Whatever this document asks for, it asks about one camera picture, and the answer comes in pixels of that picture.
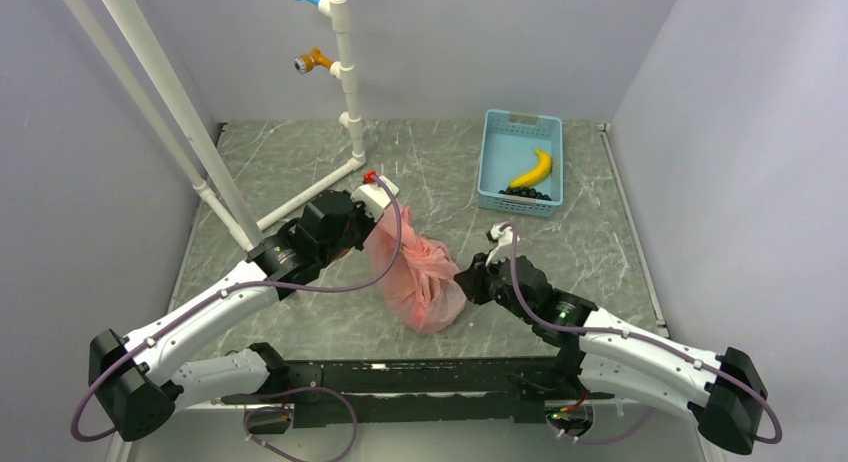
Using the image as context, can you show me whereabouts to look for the yellow fake banana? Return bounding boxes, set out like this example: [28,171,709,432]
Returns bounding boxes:
[508,149,553,189]

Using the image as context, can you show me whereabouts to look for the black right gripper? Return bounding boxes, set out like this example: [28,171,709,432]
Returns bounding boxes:
[454,248,535,324]

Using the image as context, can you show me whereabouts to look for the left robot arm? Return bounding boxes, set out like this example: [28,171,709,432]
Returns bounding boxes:
[89,183,398,441]

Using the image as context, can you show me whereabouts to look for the pink plastic bag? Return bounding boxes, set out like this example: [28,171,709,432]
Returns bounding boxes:
[364,206,466,334]

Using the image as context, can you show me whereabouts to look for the white diagonal support pole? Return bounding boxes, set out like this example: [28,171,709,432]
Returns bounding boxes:
[62,0,263,251]

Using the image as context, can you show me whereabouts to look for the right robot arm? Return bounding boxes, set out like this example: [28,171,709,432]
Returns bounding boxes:
[454,253,768,455]

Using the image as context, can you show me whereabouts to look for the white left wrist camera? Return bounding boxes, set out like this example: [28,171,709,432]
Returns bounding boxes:
[350,178,400,223]

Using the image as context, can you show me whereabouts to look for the dark fake grape bunch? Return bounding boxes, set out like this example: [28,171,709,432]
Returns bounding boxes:
[498,187,551,201]

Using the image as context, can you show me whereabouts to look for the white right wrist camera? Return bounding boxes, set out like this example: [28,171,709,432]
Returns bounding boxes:
[485,222,519,266]

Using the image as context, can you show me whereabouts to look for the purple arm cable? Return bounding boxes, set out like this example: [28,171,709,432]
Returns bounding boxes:
[70,171,405,443]
[495,221,784,446]

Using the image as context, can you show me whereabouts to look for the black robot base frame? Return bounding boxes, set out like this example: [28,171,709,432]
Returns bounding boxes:
[221,356,607,428]

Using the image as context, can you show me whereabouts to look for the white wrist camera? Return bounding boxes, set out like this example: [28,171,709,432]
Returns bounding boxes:
[485,222,519,266]
[350,178,400,223]

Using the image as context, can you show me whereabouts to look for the light blue plastic basket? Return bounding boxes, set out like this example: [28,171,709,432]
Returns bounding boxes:
[477,109,566,217]

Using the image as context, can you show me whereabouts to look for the white PVC pipe stand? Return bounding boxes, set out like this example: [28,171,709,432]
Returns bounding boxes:
[254,0,368,233]

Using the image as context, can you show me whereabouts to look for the orange hook on pipe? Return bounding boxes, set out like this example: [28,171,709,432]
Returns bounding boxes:
[293,47,334,74]

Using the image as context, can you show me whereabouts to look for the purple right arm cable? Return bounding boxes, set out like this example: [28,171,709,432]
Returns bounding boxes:
[495,221,784,446]

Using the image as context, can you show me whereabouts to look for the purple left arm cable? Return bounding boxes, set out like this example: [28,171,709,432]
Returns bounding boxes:
[70,171,405,443]

